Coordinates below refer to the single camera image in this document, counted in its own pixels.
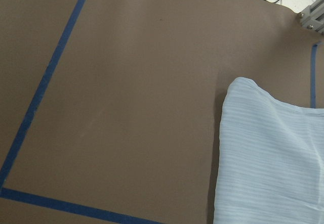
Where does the light blue button-up shirt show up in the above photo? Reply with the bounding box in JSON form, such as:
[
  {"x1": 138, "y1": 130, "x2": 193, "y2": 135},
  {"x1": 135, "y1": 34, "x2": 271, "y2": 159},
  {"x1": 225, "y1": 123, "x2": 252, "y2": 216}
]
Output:
[{"x1": 213, "y1": 77, "x2": 323, "y2": 223}]

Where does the grey aluminium frame post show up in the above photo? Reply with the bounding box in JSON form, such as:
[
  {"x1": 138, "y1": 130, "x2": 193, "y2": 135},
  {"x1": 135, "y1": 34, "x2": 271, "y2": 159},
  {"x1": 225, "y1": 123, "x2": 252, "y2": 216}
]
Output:
[{"x1": 299, "y1": 0, "x2": 323, "y2": 35}]

